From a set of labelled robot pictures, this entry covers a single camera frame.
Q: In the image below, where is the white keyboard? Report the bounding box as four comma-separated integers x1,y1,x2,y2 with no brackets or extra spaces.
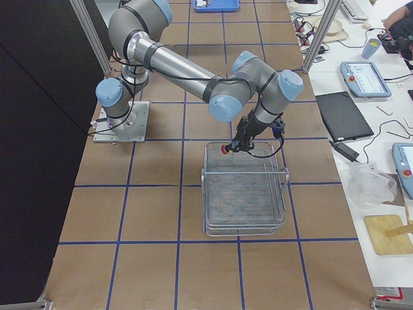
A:
340,0,369,23

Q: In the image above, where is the black closed laptop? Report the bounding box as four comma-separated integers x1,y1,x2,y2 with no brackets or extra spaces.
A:
316,92,374,142

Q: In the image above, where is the clear plastic bag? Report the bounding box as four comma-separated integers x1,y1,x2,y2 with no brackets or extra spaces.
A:
345,162,398,209

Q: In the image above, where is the blue plastic tray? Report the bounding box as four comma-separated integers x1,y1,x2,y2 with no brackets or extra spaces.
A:
192,0,240,13

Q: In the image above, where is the light blue cup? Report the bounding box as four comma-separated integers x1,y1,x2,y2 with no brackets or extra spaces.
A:
361,38,381,59

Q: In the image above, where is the red emergency stop button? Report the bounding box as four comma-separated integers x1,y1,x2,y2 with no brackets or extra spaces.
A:
221,145,233,154

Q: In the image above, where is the wooden cutting board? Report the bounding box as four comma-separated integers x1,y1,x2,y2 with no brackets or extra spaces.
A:
364,214,412,256

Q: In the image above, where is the blue teach pendant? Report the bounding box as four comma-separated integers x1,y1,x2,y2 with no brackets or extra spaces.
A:
339,61,392,98
392,143,413,199

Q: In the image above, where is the person at desk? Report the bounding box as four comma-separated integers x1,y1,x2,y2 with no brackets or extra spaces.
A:
383,1,412,71

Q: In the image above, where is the black power adapter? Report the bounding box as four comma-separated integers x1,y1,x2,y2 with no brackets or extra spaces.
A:
329,140,359,162

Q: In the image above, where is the aluminium frame post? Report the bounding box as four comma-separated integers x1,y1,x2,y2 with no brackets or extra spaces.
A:
302,0,341,74

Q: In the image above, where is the silver wire mesh shelf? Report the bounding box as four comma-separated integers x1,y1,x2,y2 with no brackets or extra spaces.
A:
201,142,289,236

